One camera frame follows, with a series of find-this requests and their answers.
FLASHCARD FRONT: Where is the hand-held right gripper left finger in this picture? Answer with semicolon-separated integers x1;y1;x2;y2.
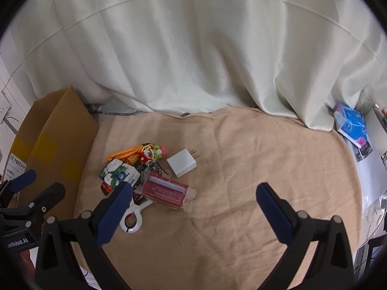
35;182;134;290

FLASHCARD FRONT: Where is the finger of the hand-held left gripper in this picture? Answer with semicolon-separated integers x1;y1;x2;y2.
12;182;66;237
0;169;37;208

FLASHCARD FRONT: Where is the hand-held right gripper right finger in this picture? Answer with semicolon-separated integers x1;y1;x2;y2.
255;182;354;290

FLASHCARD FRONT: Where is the white ring-handled tool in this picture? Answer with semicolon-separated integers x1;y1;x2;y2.
119;199;153;234

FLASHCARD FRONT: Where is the floral tissue pack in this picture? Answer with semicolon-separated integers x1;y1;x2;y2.
99;159;141;189

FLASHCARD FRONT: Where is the red snack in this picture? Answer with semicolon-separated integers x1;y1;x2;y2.
133;171;197;213

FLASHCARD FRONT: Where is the orange beaded strip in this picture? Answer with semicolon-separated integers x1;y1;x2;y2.
107;145;142;161

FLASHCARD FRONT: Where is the colourful doll keychain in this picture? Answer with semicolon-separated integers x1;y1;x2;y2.
137;143;168;167

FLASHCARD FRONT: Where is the brown cardboard box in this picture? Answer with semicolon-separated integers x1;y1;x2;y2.
4;85;100;218

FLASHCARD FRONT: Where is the white charger plug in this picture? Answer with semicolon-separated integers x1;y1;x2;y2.
166;148;201;179

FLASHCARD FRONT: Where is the beige blanket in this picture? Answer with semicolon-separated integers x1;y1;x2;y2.
73;106;363;290

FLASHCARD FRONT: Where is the grey patterned sheet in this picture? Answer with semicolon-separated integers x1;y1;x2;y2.
88;104;188;118

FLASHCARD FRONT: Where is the white paper sheet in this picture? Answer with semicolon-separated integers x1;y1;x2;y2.
345;136;387;206

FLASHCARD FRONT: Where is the blue tissue pack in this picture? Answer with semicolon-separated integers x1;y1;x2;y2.
333;103;369;148

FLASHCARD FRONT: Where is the white curtain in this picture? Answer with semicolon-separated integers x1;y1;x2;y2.
9;0;381;132

